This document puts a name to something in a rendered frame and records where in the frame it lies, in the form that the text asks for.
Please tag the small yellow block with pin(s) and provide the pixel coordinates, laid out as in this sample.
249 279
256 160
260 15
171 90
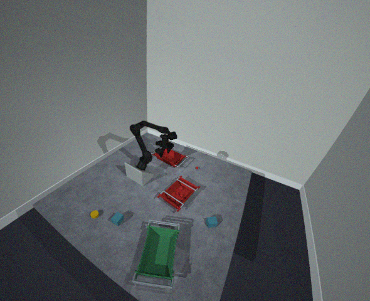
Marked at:
94 214

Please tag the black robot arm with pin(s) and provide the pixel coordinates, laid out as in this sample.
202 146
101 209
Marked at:
147 157

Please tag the teal cube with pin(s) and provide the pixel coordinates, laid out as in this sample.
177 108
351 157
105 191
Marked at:
211 222
117 218

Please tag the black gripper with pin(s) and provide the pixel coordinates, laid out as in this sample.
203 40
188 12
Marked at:
167 145

